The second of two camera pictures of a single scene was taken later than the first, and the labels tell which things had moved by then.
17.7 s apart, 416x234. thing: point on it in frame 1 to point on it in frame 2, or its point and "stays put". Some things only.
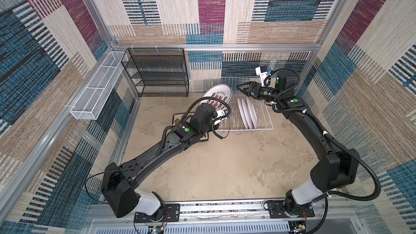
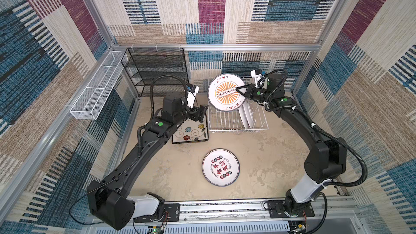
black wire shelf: [157, 72] stays put
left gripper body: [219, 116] to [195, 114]
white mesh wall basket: [88, 105] stays put
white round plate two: [242, 112] to [222, 94]
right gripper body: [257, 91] stays put
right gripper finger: [247, 88] stays put
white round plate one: [222, 91] to [220, 167]
